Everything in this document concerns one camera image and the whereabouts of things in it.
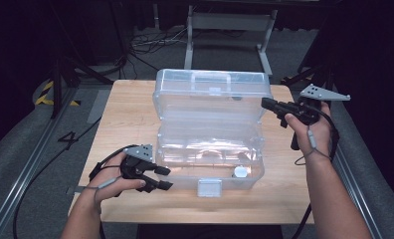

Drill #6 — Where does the person's right hand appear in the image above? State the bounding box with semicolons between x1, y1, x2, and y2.
284;101;335;163

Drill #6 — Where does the grey floor plate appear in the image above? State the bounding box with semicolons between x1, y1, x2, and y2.
87;89;111;124

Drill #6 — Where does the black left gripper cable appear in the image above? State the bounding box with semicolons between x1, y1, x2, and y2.
12;116;141;239

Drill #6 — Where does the grey right wrist lanyard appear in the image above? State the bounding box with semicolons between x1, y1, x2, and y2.
294;128;332;167

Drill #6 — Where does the grey wrist lanyard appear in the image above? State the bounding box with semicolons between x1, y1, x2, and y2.
294;128;332;167
84;176;120;213

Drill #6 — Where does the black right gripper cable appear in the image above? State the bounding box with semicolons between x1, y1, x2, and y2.
291;106;340;239

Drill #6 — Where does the clear plastic storage box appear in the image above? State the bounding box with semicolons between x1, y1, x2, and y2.
151;68;273;199

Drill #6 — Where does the grey left wrist lanyard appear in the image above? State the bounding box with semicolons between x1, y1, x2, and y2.
84;176;120;213

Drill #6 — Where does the grey metal desk frame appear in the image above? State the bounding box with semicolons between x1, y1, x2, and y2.
183;4;279;78

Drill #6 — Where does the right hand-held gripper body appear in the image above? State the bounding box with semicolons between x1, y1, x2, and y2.
279;83;351;151

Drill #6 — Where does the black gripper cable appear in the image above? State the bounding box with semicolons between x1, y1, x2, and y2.
291;106;340;239
12;116;141;239

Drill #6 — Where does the person's left hand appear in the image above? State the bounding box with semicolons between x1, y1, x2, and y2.
85;153;147;208

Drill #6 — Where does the bundle of floor cables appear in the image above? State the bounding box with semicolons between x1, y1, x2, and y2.
129;28;189;56

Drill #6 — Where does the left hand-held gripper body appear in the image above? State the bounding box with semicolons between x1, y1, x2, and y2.
119;143;158;193

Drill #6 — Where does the black metal stand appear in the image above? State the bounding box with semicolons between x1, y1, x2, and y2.
280;63;335;101
50;56;114;120

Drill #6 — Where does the small white-capped bottle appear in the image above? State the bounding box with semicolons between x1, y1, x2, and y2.
232;165;249;179

